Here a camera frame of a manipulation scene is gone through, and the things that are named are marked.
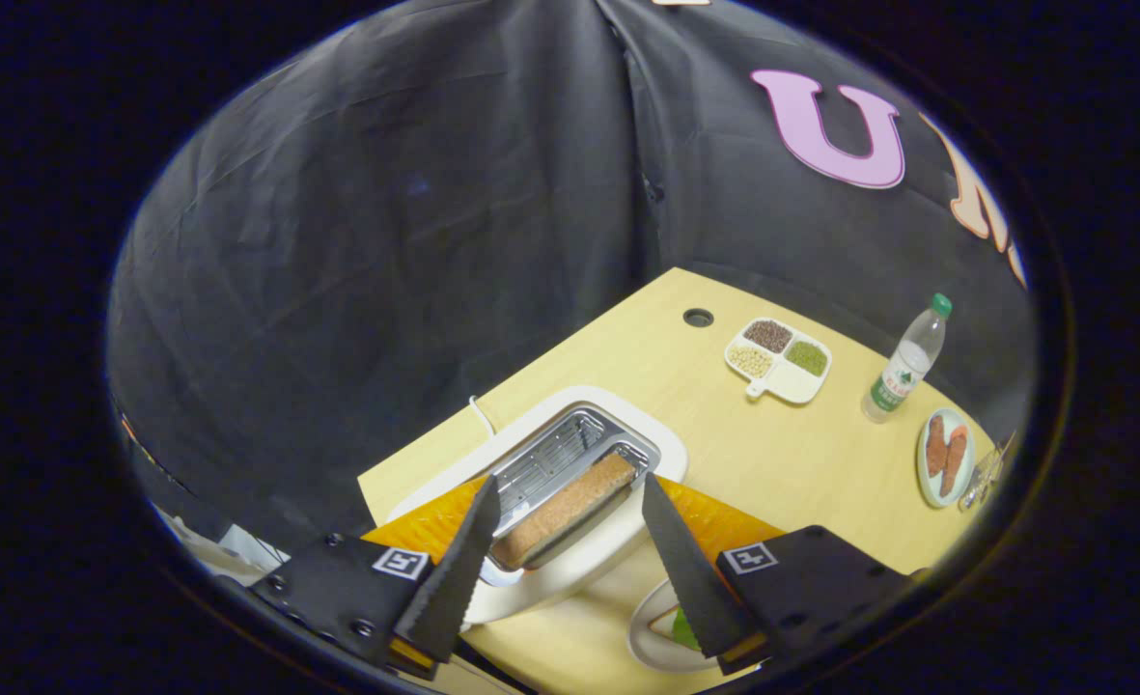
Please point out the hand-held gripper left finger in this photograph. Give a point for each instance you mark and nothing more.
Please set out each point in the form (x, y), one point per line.
(458, 579)

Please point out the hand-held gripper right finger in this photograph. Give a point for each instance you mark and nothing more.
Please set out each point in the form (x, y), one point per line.
(690, 579)

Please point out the green lettuce leaf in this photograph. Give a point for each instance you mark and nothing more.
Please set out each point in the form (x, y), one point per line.
(685, 632)

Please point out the round beige plate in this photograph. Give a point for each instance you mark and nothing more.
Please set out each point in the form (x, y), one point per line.
(647, 639)

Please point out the white toaster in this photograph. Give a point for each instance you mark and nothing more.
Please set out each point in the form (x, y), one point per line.
(579, 569)

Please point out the bread slice in toaster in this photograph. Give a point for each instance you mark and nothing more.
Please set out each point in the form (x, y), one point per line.
(570, 507)

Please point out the white divided seasoning tray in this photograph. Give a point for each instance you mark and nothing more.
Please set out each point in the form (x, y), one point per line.
(792, 386)

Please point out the person's white coat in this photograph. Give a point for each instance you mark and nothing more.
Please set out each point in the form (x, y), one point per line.
(241, 550)

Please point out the light blue plate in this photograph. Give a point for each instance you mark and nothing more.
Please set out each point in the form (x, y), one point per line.
(929, 487)

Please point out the black table grommet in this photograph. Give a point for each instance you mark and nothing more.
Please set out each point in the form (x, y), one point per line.
(698, 317)

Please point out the brown meat piece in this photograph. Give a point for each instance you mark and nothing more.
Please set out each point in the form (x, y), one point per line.
(954, 463)
(935, 444)

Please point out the clear water bottle green cap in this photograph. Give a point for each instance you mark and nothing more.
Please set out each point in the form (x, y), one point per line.
(903, 372)

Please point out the black backdrop cloth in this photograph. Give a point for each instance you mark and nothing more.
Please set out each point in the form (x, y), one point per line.
(386, 241)

